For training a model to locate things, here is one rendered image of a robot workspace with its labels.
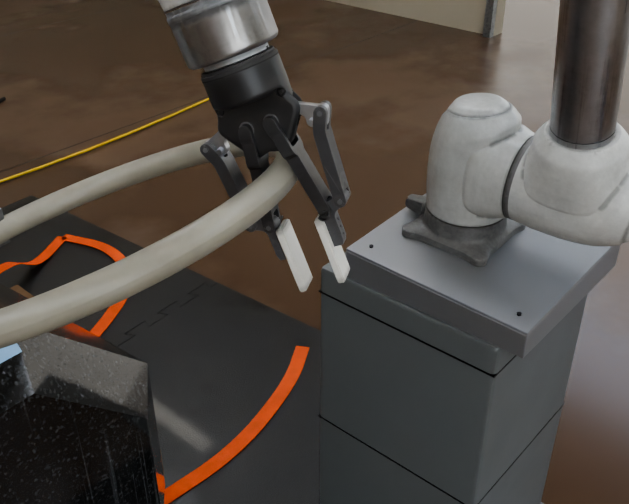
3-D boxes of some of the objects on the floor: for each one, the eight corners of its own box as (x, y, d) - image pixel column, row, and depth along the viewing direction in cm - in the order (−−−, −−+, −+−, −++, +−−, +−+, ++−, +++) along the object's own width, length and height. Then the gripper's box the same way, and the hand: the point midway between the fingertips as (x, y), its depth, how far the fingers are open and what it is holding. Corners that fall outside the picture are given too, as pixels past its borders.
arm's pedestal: (405, 427, 228) (425, 181, 186) (565, 518, 200) (631, 253, 158) (290, 534, 196) (283, 267, 154) (461, 661, 168) (510, 377, 126)
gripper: (327, 19, 72) (407, 246, 79) (175, 75, 77) (263, 281, 85) (308, 34, 65) (397, 280, 73) (143, 94, 71) (242, 315, 79)
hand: (313, 252), depth 78 cm, fingers closed on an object, 3 cm apart
